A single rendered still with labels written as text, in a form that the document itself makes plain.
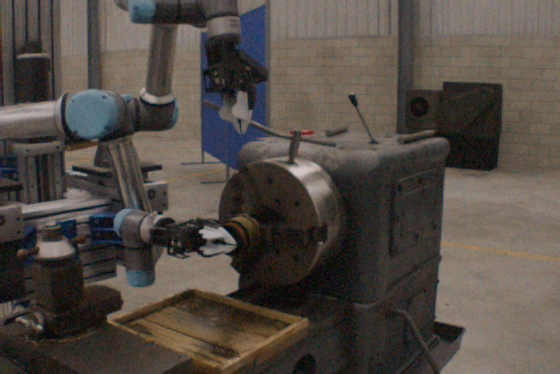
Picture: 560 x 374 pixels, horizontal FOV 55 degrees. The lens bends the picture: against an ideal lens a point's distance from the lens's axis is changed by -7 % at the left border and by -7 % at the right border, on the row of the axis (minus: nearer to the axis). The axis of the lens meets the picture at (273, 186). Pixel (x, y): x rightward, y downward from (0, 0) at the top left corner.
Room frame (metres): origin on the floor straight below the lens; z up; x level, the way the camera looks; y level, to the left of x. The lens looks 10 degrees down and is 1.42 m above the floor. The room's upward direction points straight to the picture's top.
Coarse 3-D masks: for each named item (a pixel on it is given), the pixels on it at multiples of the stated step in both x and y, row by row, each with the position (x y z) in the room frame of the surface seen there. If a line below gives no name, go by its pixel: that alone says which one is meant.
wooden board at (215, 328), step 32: (192, 288) 1.40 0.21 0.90; (128, 320) 1.22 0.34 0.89; (160, 320) 1.24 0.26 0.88; (192, 320) 1.24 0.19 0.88; (224, 320) 1.24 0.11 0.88; (256, 320) 1.25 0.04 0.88; (288, 320) 1.22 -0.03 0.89; (192, 352) 1.07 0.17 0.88; (224, 352) 1.08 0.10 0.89; (256, 352) 1.05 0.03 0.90
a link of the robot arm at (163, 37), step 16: (160, 32) 1.75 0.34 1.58; (176, 32) 1.78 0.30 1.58; (160, 48) 1.78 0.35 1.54; (160, 64) 1.80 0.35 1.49; (160, 80) 1.83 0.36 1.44; (144, 96) 1.86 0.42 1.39; (160, 96) 1.85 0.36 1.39; (144, 112) 1.86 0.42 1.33; (160, 112) 1.86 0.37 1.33; (176, 112) 1.90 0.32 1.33; (144, 128) 1.87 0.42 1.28; (160, 128) 1.90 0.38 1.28
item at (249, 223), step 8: (240, 216) 1.30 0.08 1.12; (248, 216) 1.30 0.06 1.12; (224, 224) 1.27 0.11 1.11; (232, 224) 1.26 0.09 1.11; (240, 224) 1.27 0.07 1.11; (248, 224) 1.28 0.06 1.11; (256, 224) 1.29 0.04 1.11; (232, 232) 1.25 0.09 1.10; (240, 232) 1.25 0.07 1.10; (248, 232) 1.26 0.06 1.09; (256, 232) 1.28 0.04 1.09; (216, 240) 1.28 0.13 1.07; (240, 240) 1.24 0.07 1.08; (248, 240) 1.26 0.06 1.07; (256, 240) 1.28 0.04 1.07; (240, 248) 1.24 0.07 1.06; (248, 248) 1.26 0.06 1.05; (256, 248) 1.29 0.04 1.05; (232, 256) 1.26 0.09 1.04
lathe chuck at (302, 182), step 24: (264, 168) 1.38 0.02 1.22; (288, 168) 1.35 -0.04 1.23; (312, 168) 1.40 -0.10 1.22; (264, 192) 1.38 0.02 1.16; (288, 192) 1.34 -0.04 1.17; (312, 192) 1.31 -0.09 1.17; (264, 216) 1.45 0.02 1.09; (288, 216) 1.34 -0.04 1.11; (312, 216) 1.30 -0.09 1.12; (336, 216) 1.35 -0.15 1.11; (336, 240) 1.35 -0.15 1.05; (264, 264) 1.38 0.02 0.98; (288, 264) 1.34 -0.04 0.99; (312, 264) 1.30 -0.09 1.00
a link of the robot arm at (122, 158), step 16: (128, 112) 1.48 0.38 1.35; (128, 128) 1.49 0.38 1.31; (112, 144) 1.47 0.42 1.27; (128, 144) 1.49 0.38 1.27; (112, 160) 1.48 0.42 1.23; (128, 160) 1.48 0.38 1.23; (128, 176) 1.48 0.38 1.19; (128, 192) 1.47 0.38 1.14; (144, 192) 1.50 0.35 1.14; (128, 208) 1.48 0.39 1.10; (144, 208) 1.49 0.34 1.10; (160, 256) 1.52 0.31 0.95
